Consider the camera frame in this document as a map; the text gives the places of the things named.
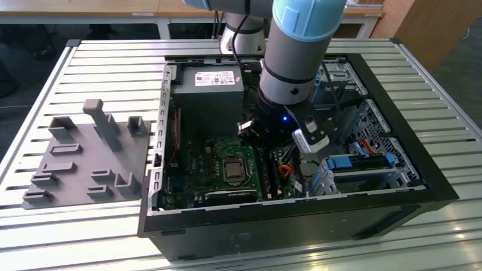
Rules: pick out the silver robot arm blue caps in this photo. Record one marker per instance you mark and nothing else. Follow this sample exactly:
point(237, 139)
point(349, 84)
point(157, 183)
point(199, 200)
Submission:
point(287, 70)

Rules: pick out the black RAM stick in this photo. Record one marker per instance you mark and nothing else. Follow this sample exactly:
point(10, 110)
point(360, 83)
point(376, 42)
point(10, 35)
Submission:
point(275, 176)

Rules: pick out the round gray internal speaker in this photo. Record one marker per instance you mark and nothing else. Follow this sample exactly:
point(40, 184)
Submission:
point(309, 168)

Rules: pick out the CPU in socket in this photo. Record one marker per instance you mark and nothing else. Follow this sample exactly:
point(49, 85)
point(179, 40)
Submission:
point(233, 170)

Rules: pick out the gray power supply unit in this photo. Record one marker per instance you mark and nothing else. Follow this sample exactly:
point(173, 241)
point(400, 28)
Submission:
point(211, 89)

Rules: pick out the green motherboard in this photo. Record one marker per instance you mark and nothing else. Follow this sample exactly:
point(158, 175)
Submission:
point(203, 158)

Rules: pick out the blue disk carrier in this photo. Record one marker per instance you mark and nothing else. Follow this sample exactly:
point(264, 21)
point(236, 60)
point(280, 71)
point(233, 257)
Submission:
point(340, 163)

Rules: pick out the metal drive cage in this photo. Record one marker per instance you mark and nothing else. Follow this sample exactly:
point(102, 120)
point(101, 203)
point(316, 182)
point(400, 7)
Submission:
point(345, 82)

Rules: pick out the black graphics card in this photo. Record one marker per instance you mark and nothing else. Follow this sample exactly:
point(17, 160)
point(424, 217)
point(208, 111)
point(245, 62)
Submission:
point(231, 197)

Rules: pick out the black open PC case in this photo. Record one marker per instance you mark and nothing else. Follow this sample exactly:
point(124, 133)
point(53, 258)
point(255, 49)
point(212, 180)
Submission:
point(263, 231)

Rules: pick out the gray parts rack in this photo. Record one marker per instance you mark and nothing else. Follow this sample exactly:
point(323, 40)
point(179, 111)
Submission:
point(82, 158)

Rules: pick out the wooden cabinet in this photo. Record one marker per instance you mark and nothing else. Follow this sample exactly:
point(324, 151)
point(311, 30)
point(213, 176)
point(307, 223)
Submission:
point(424, 25)

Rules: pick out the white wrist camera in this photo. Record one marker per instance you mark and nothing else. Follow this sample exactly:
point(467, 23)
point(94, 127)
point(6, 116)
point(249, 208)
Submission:
point(309, 138)

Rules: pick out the wooden desk white frame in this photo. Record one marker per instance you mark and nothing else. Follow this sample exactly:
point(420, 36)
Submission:
point(112, 12)

